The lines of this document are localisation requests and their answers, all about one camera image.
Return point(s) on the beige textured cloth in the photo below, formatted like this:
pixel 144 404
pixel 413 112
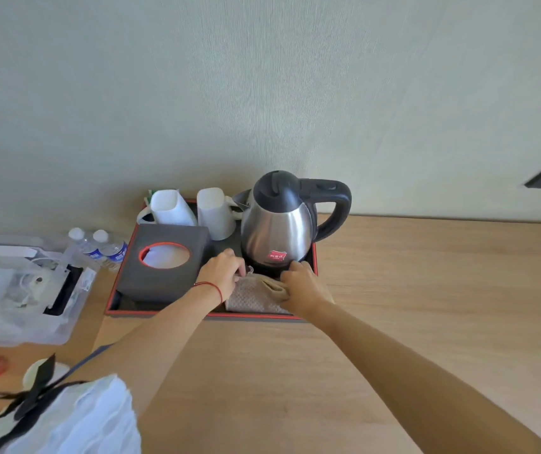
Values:
pixel 257 295

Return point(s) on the person's left fingers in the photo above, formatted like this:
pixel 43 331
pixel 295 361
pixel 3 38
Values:
pixel 238 267

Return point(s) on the person's white garment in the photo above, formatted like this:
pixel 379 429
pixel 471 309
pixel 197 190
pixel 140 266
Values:
pixel 71 420

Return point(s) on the green tea packet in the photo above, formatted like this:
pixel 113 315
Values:
pixel 149 197

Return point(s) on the person's right fingers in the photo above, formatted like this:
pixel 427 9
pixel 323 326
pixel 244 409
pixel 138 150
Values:
pixel 294 274

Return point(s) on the black tray with red rim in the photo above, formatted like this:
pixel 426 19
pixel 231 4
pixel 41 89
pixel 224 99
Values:
pixel 126 304

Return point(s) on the small water bottle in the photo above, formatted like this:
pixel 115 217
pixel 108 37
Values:
pixel 86 244
pixel 112 249

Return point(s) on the person's right forearm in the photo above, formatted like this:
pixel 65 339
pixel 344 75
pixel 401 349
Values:
pixel 421 387

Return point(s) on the stainless steel electric kettle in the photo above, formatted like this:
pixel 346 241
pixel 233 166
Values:
pixel 283 221

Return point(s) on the person's right hand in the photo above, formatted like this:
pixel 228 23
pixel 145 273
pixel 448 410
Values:
pixel 304 288

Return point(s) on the white square mug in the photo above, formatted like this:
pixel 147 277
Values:
pixel 171 207
pixel 216 212

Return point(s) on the dark grey tissue box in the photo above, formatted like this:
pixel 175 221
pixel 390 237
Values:
pixel 166 264

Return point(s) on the person's left forearm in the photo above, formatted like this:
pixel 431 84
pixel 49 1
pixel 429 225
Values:
pixel 157 345

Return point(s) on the person's left hand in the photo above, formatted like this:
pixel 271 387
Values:
pixel 220 274

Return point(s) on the clear plastic storage box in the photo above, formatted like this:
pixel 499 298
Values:
pixel 19 297

